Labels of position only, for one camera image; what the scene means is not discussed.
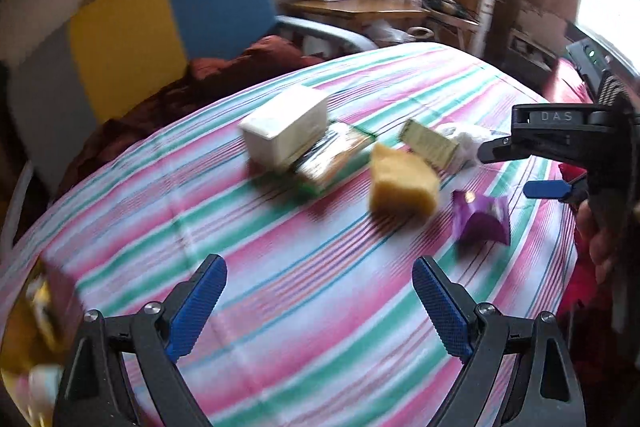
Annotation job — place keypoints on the white crumpled tissue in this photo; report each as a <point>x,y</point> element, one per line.
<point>468,139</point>

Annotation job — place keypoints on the grey yellow blue chair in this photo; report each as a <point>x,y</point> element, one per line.
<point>112,55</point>

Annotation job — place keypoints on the yellow sponge block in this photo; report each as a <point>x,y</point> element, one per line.
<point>402,183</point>

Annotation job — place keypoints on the gold lined brown box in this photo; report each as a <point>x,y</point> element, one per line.
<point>36,339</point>

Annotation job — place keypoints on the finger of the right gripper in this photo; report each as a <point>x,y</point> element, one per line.
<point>570,192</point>
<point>501,150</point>

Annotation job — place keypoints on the small green label box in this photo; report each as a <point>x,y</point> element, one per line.
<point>433,147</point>

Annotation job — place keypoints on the striped pink green bedsheet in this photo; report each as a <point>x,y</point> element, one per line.
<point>319,324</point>

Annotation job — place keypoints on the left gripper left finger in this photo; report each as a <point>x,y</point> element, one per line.
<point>95,389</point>

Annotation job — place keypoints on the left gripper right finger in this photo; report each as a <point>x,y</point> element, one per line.
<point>543,389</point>

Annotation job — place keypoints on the purple snack packet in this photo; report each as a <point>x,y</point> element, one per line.
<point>480,218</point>

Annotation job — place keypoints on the person's right hand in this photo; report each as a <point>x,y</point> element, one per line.
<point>598,246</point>

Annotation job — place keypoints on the cream cardboard box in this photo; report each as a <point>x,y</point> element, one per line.
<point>278,132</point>

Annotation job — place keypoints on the dark red blanket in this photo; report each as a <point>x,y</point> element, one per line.
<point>205,81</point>

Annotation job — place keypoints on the wooden side desk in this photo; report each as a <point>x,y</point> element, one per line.
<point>357,14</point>

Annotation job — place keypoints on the green cracker packet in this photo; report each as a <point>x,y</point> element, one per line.
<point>318,167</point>

